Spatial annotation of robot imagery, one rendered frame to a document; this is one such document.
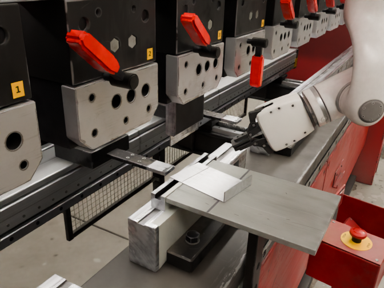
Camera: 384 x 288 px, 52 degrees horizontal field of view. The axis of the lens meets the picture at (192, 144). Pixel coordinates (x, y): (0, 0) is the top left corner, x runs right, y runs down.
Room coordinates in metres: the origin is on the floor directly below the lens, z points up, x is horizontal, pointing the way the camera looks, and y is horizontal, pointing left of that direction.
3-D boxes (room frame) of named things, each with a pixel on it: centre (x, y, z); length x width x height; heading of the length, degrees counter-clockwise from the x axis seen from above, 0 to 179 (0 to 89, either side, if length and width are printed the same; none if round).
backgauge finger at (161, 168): (0.75, 0.15, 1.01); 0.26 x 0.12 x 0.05; 60
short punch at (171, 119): (0.68, 0.01, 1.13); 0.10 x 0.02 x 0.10; 150
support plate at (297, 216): (0.61, -0.12, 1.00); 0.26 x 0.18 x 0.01; 60
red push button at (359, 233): (0.78, -0.40, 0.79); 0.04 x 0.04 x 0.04
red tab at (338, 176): (1.49, -0.63, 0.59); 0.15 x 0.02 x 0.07; 150
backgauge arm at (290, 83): (2.04, -0.33, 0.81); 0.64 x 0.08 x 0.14; 60
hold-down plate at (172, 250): (0.68, -0.06, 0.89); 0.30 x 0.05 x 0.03; 150
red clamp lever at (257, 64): (0.78, -0.12, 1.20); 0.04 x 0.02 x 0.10; 60
